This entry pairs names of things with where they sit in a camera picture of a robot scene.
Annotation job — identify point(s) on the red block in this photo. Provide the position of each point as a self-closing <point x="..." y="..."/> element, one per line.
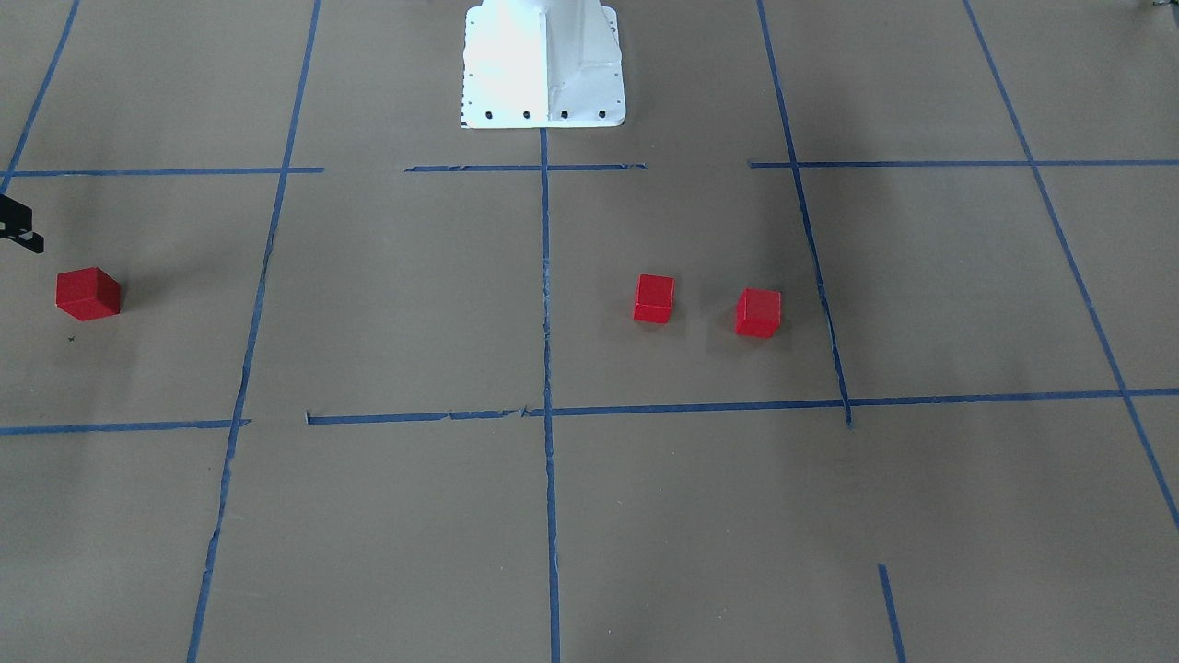
<point x="654" y="298"/>
<point x="758" y="313"/>

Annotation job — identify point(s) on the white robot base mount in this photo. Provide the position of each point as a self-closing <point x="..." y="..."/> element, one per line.
<point x="541" y="64"/>

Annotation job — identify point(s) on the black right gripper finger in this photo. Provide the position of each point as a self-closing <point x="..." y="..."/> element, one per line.
<point x="16" y="225"/>

